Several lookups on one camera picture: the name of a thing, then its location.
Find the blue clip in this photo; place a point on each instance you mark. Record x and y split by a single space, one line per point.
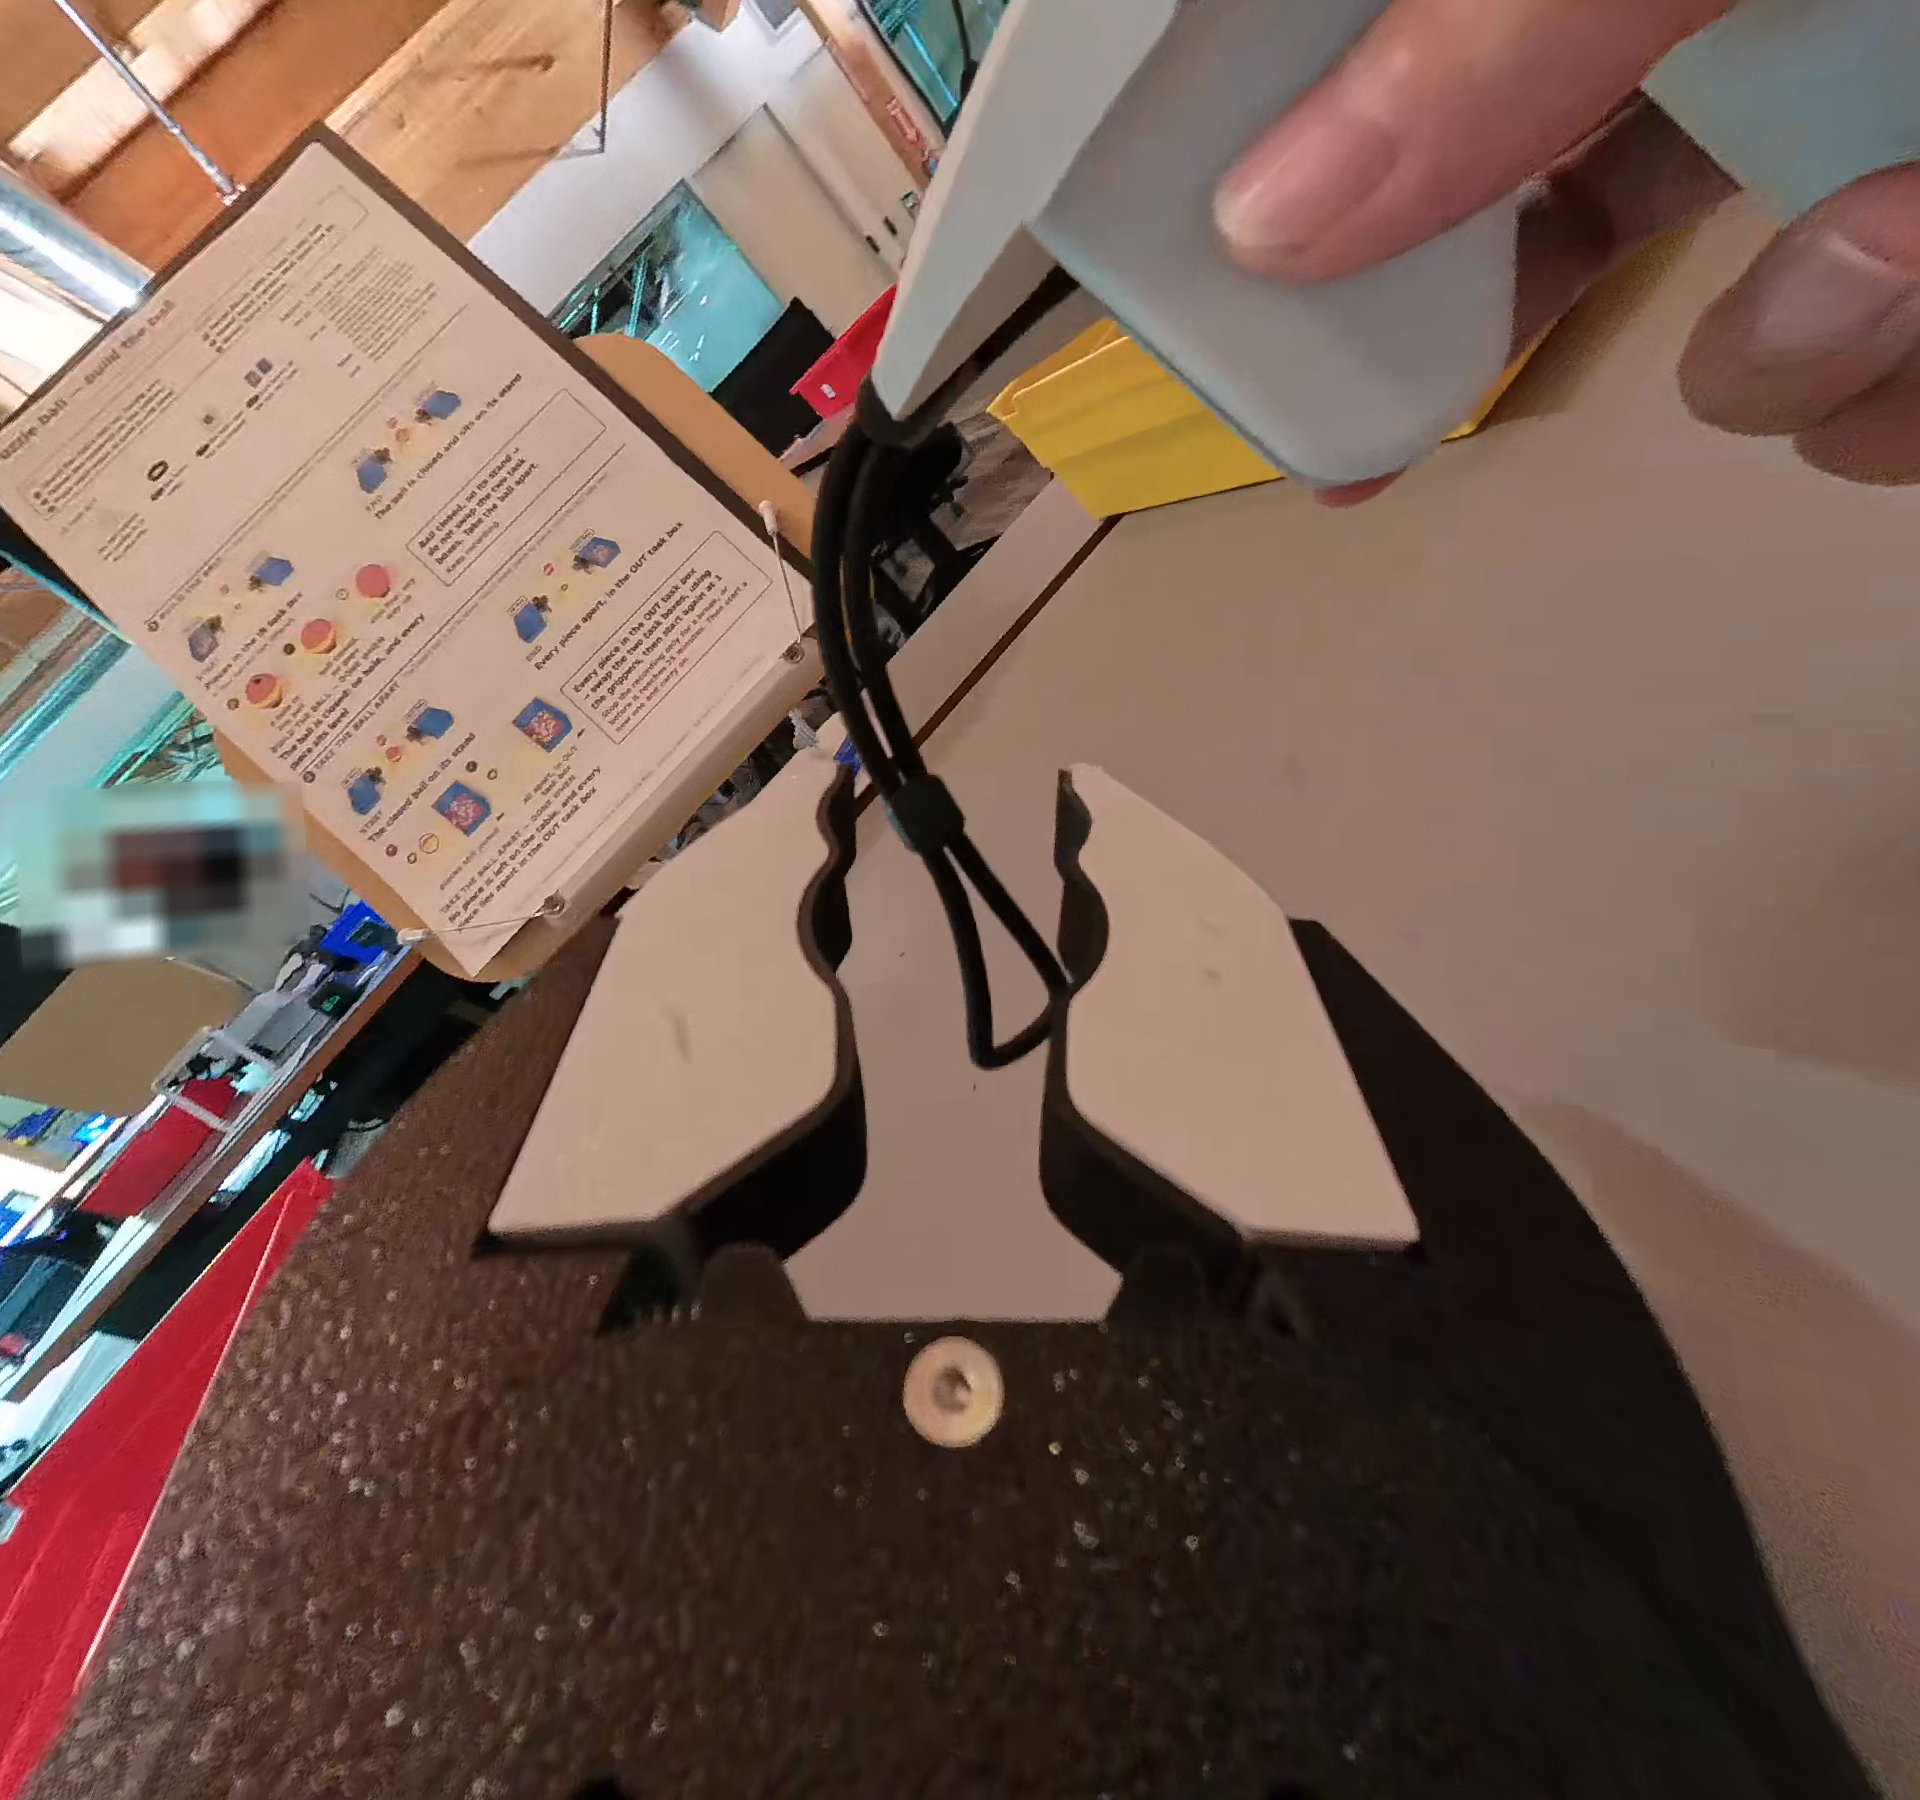
853 765

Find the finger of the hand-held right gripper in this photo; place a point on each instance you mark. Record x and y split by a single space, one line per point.
1263 331
1022 122

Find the red plastic bin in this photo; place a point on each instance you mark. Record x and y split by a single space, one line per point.
846 362
151 1156
122 1502

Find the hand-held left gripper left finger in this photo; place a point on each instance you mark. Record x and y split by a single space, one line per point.
690 1080

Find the instruction sheet board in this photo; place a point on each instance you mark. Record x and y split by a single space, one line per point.
392 542

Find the yellow plastic bin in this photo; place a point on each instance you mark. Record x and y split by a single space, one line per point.
1128 434

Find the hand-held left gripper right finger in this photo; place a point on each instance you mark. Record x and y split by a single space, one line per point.
1232 1080

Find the person's right hand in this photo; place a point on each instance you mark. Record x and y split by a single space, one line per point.
1502 32

